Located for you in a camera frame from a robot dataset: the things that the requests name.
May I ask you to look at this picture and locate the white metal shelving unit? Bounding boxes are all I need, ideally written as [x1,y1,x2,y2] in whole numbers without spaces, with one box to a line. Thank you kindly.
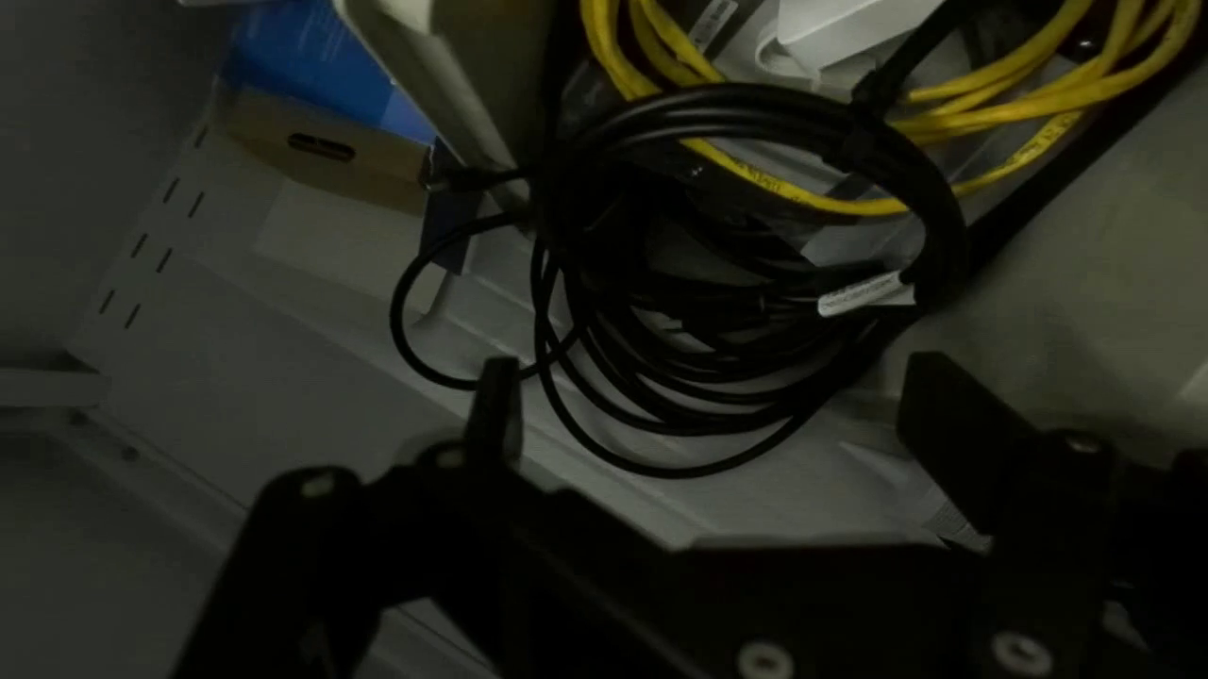
[0,99,418,679]

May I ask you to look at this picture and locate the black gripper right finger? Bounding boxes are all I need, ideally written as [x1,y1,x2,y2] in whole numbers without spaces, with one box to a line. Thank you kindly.
[896,346,1144,679]

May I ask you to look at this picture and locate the grey storage bin with cables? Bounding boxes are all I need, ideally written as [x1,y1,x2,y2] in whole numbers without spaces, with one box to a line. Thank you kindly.
[249,0,1208,560]

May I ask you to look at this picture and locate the yellow network cable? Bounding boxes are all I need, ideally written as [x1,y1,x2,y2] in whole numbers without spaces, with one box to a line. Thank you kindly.
[573,0,1208,224]

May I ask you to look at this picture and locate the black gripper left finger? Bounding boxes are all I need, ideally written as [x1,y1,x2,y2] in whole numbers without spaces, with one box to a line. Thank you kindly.
[174,352,527,679]

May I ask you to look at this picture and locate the black cable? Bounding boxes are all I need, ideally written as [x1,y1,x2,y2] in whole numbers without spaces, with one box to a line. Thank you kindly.
[384,82,973,482]

